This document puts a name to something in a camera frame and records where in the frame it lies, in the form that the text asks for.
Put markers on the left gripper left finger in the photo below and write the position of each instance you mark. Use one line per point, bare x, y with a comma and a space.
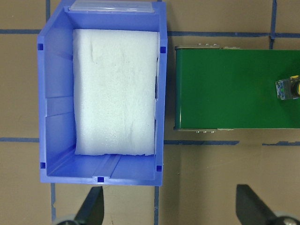
92, 210

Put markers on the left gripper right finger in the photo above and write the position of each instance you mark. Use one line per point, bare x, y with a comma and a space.
250, 209

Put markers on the yellow push button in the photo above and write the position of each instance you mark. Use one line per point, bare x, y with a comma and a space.
288, 88

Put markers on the left blue storage bin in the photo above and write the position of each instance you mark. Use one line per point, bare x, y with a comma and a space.
57, 130

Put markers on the green conveyor belt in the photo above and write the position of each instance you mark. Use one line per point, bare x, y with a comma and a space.
223, 88

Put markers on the white foam pad left bin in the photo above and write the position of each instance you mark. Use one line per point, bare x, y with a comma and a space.
114, 91

